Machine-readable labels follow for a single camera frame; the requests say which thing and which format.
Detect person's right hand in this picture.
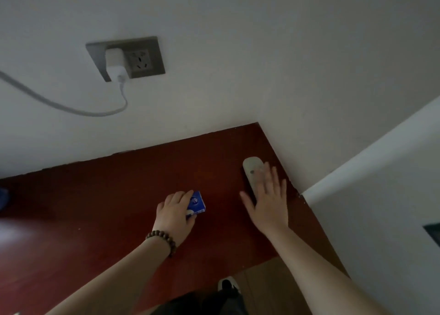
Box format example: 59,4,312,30
239,162,289,236

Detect person's left hand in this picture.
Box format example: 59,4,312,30
152,190,198,247

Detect blue tissue pack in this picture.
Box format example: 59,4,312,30
185,190,208,220

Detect pale green glasses case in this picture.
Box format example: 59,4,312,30
242,156,265,205

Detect person's left forearm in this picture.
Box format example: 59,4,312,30
44,237,172,315

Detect person's right forearm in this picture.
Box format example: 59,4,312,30
264,223,389,315

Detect red wooden desk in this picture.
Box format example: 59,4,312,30
0,121,348,315

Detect person's dark trousers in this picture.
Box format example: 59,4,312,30
161,289,249,315

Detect black white sneaker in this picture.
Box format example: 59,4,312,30
218,276,242,300

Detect white plugged charger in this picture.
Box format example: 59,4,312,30
104,48,128,84

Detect brown bead bracelet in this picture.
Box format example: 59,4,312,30
144,230,177,258

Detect grey wall socket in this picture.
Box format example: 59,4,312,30
85,36,166,83

